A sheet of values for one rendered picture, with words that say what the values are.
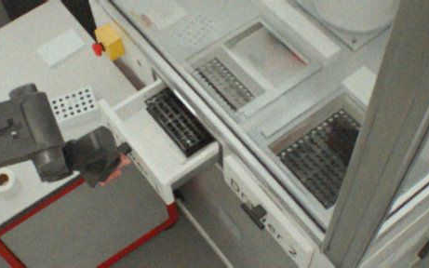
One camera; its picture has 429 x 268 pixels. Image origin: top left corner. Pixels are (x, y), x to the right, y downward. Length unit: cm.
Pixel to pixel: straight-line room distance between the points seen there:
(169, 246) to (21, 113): 154
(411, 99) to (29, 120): 47
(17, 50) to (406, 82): 138
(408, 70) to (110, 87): 113
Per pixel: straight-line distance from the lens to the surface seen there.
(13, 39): 189
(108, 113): 142
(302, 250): 124
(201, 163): 138
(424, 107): 68
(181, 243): 224
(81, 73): 173
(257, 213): 128
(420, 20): 62
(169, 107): 143
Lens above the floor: 207
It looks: 58 degrees down
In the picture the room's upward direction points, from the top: 10 degrees counter-clockwise
